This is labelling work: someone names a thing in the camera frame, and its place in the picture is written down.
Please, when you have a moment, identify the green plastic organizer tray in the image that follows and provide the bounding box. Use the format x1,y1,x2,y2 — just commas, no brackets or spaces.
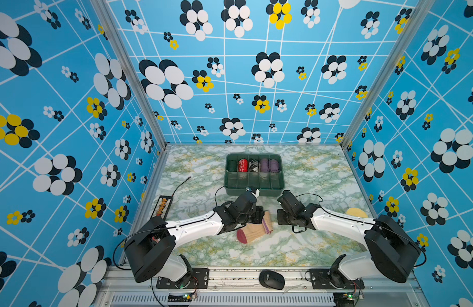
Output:
224,153,285,197

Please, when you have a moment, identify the red rolled sock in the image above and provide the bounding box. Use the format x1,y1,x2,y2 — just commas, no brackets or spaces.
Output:
238,158,249,173

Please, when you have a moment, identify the dark purple rolled sock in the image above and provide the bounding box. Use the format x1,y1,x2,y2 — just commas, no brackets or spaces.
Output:
268,159,280,173

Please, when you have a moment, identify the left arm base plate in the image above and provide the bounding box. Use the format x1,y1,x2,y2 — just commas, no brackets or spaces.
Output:
156,268,209,290

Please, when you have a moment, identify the black computer mouse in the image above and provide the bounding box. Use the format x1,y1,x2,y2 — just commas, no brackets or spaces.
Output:
259,269,285,290

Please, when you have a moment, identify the beige purple striped sock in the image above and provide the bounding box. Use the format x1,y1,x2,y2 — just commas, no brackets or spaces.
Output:
236,211,274,244

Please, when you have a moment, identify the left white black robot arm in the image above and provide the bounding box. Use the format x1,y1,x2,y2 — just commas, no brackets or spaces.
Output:
124,187,264,288

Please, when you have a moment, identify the aluminium front rail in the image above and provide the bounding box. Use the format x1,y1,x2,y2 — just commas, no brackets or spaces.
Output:
94,267,429,306

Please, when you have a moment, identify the green circuit board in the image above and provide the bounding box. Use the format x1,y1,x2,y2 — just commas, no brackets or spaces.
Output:
334,293,361,307
167,294,194,303

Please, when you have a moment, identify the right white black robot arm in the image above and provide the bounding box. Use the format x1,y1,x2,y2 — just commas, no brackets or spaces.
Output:
277,190,423,289

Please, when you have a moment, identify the black white argyle rolled sock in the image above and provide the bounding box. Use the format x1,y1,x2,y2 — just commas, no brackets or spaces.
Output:
248,158,259,173

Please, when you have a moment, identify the black tray with skewers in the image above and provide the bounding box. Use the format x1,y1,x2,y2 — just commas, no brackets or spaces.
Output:
151,177,191,220

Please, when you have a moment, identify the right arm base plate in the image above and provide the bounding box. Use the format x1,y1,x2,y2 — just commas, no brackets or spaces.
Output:
304,269,365,290

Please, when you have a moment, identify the dark green rolled sock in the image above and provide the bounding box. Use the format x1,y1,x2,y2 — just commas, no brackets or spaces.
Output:
227,160,238,172

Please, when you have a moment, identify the left green circuit board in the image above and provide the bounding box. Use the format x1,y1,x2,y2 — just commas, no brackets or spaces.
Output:
167,294,194,303

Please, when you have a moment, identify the yellow round sponge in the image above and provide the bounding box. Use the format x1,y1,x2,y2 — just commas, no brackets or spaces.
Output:
346,208,368,218

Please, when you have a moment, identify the right green circuit board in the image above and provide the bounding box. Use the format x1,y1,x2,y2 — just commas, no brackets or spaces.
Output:
334,293,361,307

